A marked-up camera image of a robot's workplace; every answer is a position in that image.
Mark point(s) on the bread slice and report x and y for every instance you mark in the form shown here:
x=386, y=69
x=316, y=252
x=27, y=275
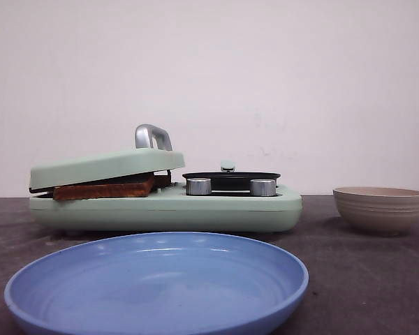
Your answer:
x=162, y=181
x=125, y=187

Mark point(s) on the beige ribbed bowl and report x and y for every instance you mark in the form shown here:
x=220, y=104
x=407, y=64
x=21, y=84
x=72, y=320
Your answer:
x=376, y=209

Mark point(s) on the green breakfast maker lid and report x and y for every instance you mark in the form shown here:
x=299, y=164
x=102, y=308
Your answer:
x=152, y=153

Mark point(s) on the green breakfast maker base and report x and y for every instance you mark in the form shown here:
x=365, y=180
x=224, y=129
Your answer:
x=171, y=209

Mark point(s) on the black round frying pan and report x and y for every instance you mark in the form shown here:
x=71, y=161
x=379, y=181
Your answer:
x=231, y=180

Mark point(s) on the left silver control knob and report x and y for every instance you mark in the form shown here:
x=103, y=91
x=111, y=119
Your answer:
x=198, y=186

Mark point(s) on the silver control knob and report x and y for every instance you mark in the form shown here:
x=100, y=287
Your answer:
x=198, y=186
x=263, y=187

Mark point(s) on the right silver control knob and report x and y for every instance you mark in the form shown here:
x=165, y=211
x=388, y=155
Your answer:
x=263, y=187

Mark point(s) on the blue plate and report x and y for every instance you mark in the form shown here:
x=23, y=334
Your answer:
x=159, y=283

